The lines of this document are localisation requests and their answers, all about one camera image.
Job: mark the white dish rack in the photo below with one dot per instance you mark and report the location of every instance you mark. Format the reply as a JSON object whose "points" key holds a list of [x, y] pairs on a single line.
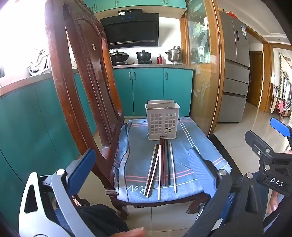
{"points": [[38, 67]]}

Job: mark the stainless steel pot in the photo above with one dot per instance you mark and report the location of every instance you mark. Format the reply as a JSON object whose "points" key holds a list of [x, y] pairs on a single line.
{"points": [[173, 55]]}

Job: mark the etched glass sliding door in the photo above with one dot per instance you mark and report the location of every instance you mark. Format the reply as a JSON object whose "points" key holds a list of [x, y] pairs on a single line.
{"points": [[200, 68]]}

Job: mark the black range hood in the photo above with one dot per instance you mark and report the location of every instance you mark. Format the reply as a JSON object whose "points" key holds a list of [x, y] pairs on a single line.
{"points": [[130, 29]]}

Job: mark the person's left hand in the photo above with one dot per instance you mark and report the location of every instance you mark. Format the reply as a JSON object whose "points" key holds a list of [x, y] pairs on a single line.
{"points": [[132, 233]]}

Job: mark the black chopstick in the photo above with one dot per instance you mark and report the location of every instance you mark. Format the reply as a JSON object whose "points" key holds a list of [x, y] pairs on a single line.
{"points": [[168, 164]]}

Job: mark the person's dark pants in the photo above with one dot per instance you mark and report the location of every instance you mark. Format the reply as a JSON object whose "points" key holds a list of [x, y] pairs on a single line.
{"points": [[98, 218]]}

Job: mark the dark brown chopstick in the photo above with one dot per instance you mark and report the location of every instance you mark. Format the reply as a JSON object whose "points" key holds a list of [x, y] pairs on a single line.
{"points": [[155, 163]]}

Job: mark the reddish brown chopstick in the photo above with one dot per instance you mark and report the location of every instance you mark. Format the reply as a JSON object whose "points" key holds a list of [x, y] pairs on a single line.
{"points": [[162, 159]]}

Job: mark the black wok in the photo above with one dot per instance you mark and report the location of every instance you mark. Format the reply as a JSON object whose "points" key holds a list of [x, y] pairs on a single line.
{"points": [[119, 57]]}

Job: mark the white plastic utensil basket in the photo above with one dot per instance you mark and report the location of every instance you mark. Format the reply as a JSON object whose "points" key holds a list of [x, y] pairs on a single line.
{"points": [[159, 114]]}

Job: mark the gas stove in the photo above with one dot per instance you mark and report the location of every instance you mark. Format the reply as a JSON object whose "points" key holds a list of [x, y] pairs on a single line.
{"points": [[132, 63]]}

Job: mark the silver refrigerator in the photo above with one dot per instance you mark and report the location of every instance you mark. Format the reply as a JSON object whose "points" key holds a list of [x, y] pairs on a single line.
{"points": [[235, 75]]}

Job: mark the teal wall cabinets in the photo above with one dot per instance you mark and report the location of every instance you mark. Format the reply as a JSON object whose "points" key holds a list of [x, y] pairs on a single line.
{"points": [[136, 4]]}

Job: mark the carved wooden chair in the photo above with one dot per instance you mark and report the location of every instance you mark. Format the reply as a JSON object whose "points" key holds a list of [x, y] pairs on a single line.
{"points": [[91, 68]]}

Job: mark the person's right hand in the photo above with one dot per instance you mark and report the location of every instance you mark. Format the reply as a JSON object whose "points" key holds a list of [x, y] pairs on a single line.
{"points": [[273, 201]]}

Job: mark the blue striped cloth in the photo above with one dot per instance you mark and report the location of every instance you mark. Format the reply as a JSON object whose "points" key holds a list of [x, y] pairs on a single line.
{"points": [[136, 150]]}

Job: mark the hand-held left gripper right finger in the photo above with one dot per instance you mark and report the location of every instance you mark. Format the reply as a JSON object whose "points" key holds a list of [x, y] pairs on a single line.
{"points": [[200, 171]]}

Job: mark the black lidded pot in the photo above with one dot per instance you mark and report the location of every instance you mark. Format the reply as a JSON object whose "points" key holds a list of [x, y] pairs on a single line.
{"points": [[143, 57]]}

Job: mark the red canister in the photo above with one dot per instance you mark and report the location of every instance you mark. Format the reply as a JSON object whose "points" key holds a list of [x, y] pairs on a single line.
{"points": [[160, 60]]}

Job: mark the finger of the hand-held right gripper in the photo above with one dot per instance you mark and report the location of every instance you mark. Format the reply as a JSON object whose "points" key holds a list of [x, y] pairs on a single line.
{"points": [[279, 126], [256, 142]]}

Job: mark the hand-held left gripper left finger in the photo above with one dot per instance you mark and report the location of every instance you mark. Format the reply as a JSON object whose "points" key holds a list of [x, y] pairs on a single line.
{"points": [[83, 169]]}

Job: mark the brown wooden door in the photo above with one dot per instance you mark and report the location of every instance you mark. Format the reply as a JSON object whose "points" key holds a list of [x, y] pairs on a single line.
{"points": [[255, 79]]}

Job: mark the green vine wall decoration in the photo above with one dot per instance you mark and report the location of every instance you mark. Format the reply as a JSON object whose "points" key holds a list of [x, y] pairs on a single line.
{"points": [[282, 70]]}

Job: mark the hanging clothes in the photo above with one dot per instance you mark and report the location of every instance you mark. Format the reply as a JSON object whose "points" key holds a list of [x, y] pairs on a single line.
{"points": [[281, 106]]}

